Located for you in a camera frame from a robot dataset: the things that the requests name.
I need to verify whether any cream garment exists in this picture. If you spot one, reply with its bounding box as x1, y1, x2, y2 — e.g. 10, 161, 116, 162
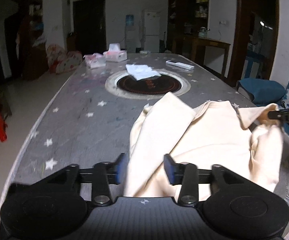
124, 93, 283, 198

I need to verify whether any blue sofa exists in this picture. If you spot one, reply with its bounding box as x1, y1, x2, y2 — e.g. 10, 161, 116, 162
236, 77, 289, 153

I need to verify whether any round black induction cooktop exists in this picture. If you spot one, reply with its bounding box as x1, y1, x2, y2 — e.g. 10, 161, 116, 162
105, 69, 191, 100

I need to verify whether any white remote control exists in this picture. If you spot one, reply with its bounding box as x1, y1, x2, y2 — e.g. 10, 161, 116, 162
166, 60, 194, 70

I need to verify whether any white paper on cooktop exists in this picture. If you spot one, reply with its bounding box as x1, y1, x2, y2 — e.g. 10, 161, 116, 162
125, 64, 161, 81

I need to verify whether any dark wooden side table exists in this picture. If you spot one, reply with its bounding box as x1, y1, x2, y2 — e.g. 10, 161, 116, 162
190, 37, 231, 81

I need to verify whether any small white pink tissue pack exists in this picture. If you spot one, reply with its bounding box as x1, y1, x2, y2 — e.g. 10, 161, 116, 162
84, 53, 106, 69

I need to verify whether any white pink tissue box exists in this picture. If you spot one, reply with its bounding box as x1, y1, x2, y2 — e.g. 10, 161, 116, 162
103, 43, 128, 62

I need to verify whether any floral fabric basket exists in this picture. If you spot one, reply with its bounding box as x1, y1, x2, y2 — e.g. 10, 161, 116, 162
46, 44, 83, 74

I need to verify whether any dark wooden shelf cabinet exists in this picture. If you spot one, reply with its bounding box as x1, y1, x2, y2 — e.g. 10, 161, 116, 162
166, 0, 209, 55

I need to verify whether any water dispenser with blue bottle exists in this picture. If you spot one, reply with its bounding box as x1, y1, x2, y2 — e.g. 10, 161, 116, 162
124, 15, 136, 53

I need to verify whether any white refrigerator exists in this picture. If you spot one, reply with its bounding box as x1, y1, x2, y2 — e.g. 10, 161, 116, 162
141, 10, 160, 53

